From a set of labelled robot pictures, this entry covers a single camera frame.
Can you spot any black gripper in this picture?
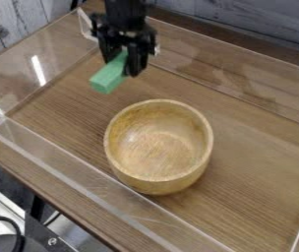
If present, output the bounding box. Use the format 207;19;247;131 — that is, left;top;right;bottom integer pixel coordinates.
89;0;157;77

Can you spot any green rectangular block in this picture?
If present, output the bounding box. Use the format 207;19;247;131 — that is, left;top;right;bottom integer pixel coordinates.
89;51;126;95

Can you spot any brown wooden bowl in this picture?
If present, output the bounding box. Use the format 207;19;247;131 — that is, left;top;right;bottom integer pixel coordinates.
104;99;213;195

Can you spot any black table leg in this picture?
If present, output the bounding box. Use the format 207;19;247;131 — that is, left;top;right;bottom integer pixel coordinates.
30;196;45;221

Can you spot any clear acrylic corner bracket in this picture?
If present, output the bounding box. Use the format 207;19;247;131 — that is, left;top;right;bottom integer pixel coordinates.
75;8;98;42

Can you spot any clear acrylic tray wall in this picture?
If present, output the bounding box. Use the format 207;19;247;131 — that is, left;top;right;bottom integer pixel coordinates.
0;14;299;252

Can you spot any grey metal bracket with screw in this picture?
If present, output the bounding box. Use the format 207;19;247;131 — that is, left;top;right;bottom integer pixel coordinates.
23;215;78;252

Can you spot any black cable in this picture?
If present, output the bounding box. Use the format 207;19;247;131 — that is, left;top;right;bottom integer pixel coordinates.
0;216;26;252

